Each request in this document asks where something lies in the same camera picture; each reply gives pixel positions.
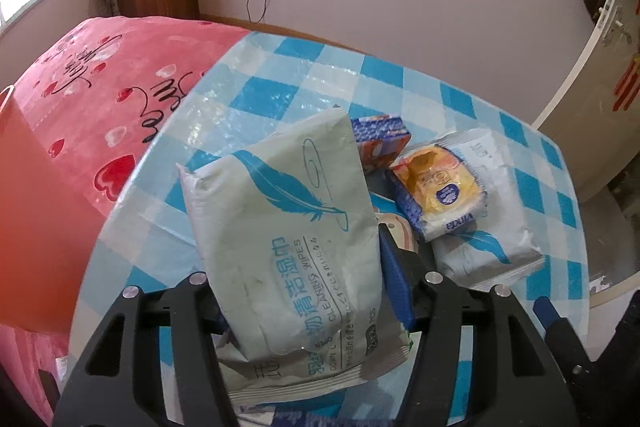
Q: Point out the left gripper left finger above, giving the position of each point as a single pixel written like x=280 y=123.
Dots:
x=118 y=379

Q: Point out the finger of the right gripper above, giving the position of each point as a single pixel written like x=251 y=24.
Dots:
x=546 y=314
x=619 y=361

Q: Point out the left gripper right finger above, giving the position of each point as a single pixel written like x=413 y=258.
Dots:
x=514 y=379

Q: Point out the white feather wipes pack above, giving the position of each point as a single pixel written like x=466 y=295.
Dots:
x=497 y=247

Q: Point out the yellow blue snack packet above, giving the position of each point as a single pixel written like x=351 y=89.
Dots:
x=435 y=190

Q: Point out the orange plastic trash bucket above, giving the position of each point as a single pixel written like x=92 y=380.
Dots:
x=48 y=231

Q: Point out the blue orange small box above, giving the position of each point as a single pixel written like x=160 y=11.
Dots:
x=380 y=139

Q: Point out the grey feather wet wipes pack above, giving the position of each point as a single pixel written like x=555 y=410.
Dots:
x=288 y=238

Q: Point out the pink heart bed blanket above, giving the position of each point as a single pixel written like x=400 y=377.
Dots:
x=95 y=101

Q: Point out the blue checkered plastic tablecloth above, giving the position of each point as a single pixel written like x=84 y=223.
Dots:
x=263 y=85

